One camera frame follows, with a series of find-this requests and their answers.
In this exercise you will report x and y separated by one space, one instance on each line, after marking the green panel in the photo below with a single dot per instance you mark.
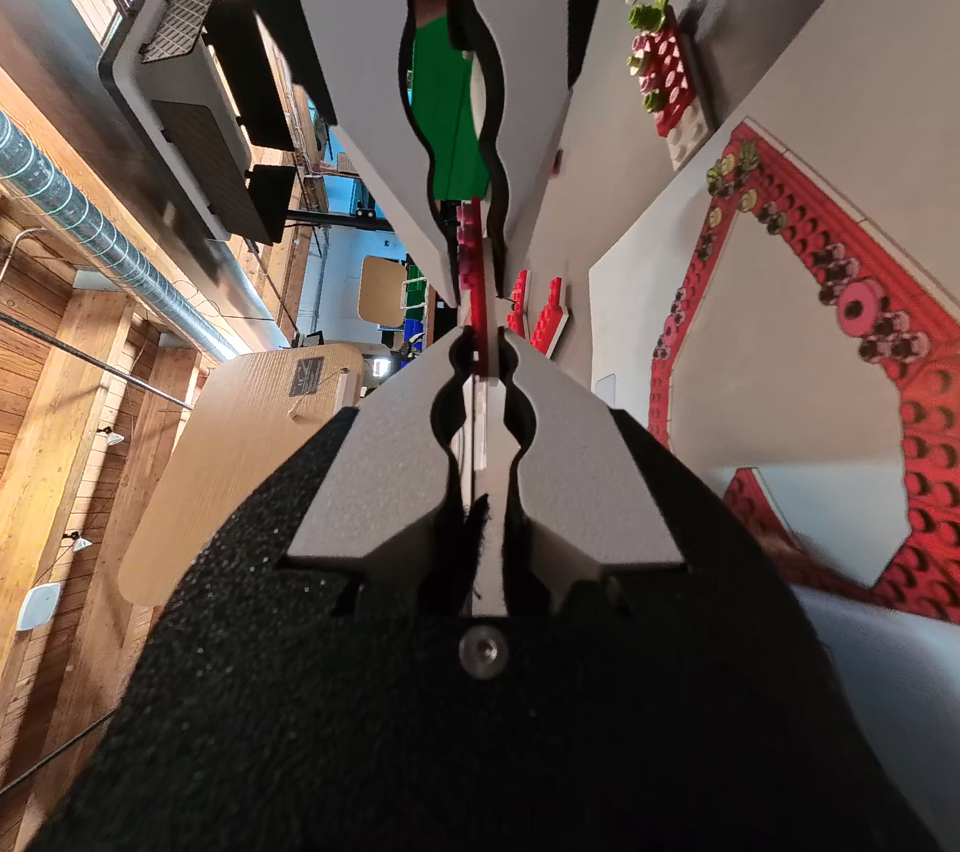
446 116

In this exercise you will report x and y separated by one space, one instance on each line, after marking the red and magenta lego assembly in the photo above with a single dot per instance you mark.
480 342

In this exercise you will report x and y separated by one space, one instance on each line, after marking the large light wooden board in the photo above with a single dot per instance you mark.
240 477

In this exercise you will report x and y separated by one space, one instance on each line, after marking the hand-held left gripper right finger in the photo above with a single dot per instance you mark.
592 484

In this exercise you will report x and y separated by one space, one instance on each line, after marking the red brick arch frame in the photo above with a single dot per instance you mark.
787 357

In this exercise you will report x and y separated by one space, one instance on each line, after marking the small light wooden board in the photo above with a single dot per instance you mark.
382 289

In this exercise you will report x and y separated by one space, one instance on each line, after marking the small white card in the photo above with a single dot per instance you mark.
606 388

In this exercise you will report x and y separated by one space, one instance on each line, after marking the thin black ceiling rod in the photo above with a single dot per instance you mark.
97 360

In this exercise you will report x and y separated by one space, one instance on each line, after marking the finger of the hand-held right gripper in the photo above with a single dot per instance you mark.
352 79
525 79

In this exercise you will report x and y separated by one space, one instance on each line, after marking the small ceiling spotlight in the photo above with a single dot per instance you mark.
79 543
112 437

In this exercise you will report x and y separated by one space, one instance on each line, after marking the blue storage bins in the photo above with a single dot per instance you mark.
412 334

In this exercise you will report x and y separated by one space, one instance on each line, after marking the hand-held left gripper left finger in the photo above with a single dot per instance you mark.
375 477

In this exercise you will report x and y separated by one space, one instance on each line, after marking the red lego plate with white end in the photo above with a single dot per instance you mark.
667 83

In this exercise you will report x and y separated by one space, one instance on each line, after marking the stepped red and white lego piece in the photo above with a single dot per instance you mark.
550 323

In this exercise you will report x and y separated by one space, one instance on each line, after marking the small red and white lego piece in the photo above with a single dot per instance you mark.
517 304

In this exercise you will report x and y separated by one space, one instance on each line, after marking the green storage bins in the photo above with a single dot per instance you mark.
416 285

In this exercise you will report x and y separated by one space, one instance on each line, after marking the black ceiling rail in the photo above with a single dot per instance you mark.
337 218

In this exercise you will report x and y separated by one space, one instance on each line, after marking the silver ventilation duct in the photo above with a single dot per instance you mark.
97 229

